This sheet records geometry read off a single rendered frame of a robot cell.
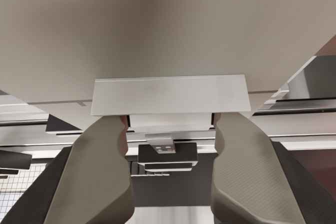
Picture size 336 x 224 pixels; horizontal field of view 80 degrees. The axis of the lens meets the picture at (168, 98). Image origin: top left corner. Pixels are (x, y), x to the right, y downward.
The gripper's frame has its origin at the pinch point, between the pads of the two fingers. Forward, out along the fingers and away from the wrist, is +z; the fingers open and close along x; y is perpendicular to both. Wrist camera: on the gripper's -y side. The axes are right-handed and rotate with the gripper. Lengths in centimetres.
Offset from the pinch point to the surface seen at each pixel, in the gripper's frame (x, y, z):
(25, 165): -37, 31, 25
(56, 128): -13.3, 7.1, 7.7
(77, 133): -11.8, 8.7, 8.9
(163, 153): -1.8, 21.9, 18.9
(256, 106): 7.1, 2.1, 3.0
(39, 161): -41, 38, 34
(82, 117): -8.1, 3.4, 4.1
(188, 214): 1.5, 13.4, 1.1
